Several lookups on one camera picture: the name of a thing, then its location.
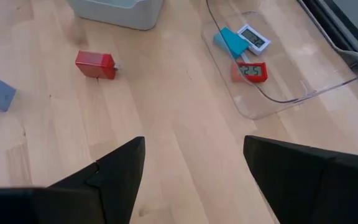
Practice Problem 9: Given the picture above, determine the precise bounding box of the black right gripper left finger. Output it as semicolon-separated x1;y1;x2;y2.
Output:
0;136;146;224

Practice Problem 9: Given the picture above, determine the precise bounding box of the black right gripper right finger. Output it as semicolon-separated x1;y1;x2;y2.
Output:
243;135;358;224

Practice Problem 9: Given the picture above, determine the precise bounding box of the red bottle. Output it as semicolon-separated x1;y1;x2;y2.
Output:
75;50;121;80

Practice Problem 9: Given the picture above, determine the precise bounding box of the clear plastic bin wavy rim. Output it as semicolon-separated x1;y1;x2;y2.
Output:
200;0;358;121

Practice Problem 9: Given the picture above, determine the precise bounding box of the red digital clock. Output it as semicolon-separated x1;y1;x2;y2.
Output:
231;61;269;83

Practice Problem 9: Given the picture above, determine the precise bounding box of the white digital thermometer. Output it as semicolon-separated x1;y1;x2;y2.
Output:
236;24;272;56

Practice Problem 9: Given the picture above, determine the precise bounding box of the teal rectangular box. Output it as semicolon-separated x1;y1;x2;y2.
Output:
213;27;250;60

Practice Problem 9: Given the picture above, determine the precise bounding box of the grey plastic bin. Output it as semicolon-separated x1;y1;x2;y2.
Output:
66;0;165;31

